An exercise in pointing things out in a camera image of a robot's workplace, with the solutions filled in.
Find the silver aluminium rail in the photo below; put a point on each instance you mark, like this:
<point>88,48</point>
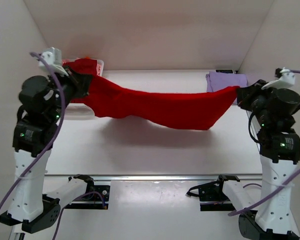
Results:
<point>248,177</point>

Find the white plastic basket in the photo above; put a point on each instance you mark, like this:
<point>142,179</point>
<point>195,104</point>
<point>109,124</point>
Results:
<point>89,106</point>

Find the bright red t shirt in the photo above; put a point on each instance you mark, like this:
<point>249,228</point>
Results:
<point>182,111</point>

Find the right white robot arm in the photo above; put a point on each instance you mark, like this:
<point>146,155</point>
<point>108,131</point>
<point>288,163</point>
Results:
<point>279,148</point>

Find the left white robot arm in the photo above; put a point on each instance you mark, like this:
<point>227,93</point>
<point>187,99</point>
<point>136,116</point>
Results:
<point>43,103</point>

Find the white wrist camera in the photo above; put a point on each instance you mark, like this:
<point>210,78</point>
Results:
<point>285,79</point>
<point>53,58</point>

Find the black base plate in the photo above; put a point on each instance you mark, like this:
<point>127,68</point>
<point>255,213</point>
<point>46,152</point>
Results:
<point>97,194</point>
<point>211,194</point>

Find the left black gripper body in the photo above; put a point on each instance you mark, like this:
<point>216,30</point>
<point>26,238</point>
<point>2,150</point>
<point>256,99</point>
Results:
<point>69,86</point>

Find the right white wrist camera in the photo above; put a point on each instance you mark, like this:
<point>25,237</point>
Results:
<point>285,79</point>

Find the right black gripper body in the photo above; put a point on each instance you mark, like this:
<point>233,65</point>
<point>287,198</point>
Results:
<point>258,104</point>

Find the pink shirt in basket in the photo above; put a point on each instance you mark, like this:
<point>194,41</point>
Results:
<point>98,67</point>

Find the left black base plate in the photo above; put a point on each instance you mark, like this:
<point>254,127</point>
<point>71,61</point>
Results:
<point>97,194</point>

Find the folded lavender t shirt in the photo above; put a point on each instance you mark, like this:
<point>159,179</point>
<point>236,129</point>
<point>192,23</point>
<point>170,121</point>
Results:
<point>217,80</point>

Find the small dark device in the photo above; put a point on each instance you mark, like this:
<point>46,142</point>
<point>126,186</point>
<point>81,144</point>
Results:
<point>225,71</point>

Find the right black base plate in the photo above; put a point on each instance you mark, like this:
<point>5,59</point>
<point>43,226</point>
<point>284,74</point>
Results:
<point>211,194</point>

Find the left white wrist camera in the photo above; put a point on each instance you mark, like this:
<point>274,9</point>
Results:
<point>53,58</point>

